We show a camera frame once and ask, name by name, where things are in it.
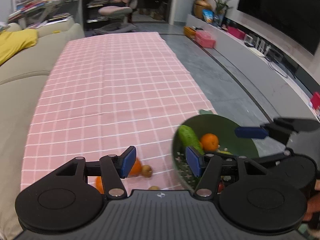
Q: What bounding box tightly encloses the orange yellow box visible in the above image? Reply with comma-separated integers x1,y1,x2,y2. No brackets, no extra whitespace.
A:
183,26,196,39

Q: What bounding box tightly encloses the pink checkered tablecloth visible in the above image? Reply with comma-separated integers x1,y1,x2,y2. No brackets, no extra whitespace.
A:
21,32,213,191

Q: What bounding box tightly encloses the green potted plant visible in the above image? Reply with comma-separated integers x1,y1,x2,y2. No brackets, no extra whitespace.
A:
213,0,233,27

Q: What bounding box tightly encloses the brown kiwi upper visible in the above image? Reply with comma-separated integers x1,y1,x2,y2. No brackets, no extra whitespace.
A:
141,165,153,178

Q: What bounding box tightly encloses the pink office chair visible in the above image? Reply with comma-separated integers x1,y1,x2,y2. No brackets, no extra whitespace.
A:
93,0,138,35

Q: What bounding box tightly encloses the brown kiwi lower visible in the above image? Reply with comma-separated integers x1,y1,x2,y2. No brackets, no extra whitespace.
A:
148,186,160,191

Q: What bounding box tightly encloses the pink box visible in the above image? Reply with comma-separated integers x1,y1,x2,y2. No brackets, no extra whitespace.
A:
195,30,216,49

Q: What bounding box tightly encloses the white wifi router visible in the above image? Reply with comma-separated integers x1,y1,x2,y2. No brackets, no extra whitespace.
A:
249,38,272,58

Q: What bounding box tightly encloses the black television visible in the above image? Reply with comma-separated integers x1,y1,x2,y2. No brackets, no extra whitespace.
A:
237,0,319,54

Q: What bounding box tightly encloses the yellow cushion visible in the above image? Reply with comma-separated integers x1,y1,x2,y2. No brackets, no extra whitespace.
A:
0,29,38,65

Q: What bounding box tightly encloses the green cucumber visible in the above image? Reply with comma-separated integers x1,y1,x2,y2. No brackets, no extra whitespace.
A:
177,125,206,184

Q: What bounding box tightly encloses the beige sofa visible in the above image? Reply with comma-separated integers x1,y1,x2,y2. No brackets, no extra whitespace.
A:
1,19,85,239

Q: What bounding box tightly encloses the golden round vase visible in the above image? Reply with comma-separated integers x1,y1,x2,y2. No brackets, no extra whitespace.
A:
193,0,212,19

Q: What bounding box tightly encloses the brown kiwi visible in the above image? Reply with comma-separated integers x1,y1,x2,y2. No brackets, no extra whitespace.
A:
141,165,153,178
148,186,160,191

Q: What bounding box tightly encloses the large orange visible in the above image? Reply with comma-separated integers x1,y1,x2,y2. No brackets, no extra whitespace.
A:
95,176,104,194

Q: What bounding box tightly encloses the grey tv cabinet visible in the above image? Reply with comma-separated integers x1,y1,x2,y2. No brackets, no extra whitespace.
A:
186,14,317,119

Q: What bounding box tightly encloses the black bookshelf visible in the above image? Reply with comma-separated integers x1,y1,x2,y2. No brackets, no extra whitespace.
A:
82,0,113,31

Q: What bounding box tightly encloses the red tomato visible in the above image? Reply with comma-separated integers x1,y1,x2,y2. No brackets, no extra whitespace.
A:
217,181,225,194

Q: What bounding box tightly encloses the green bowl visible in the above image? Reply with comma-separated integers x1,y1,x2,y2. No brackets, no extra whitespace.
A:
171,110,259,191

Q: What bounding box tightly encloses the cluttered desk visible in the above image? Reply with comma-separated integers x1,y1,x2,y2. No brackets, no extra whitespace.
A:
7,0,82,29

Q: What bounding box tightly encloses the yellow green apple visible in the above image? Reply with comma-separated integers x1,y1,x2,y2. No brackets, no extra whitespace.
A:
217,150,232,155

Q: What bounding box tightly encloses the blue snack bag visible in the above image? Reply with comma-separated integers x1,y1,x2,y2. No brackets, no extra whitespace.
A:
202,9,214,24

